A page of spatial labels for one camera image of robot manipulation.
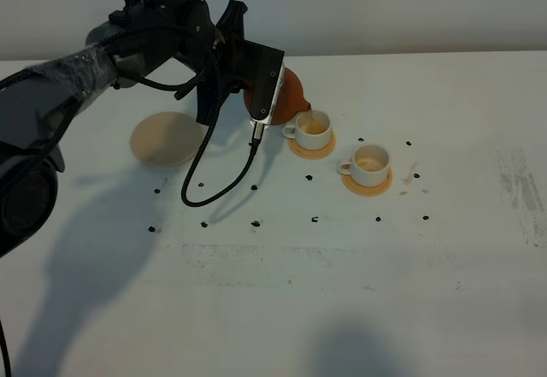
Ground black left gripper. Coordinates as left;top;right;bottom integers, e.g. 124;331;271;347
196;0;266;126

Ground brown clay teapot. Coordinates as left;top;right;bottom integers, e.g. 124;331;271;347
240;64;311;126

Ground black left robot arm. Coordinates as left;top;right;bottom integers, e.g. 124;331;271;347
1;0;284;253

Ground beige round teapot coaster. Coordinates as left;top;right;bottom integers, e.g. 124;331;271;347
129;112;204;168

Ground white teacup rear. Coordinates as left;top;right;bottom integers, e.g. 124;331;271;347
281;110;332;150

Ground white teacup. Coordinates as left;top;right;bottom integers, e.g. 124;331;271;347
337;144;391;187
281;110;332;150

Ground orange coaster rear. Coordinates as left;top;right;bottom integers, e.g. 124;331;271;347
287;133;336;160

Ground orange coaster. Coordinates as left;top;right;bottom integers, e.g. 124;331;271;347
287;133;336;160
341;169;393;197

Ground white teacup front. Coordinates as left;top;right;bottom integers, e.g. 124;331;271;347
337;144;391;187

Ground orange coaster front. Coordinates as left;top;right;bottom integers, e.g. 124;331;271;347
341;169;393;197

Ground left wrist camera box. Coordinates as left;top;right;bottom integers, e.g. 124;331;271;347
243;41;285;125

